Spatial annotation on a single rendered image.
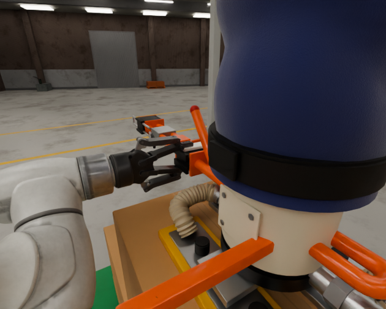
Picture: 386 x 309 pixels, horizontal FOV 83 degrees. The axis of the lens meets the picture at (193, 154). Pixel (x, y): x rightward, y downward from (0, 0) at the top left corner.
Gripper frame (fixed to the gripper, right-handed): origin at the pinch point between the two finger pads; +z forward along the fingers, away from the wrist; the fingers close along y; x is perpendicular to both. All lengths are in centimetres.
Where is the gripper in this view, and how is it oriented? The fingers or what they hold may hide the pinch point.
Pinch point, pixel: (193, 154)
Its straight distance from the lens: 56.0
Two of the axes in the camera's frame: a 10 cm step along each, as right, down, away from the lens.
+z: 8.7, -1.9, 4.6
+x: 5.0, 3.4, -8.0
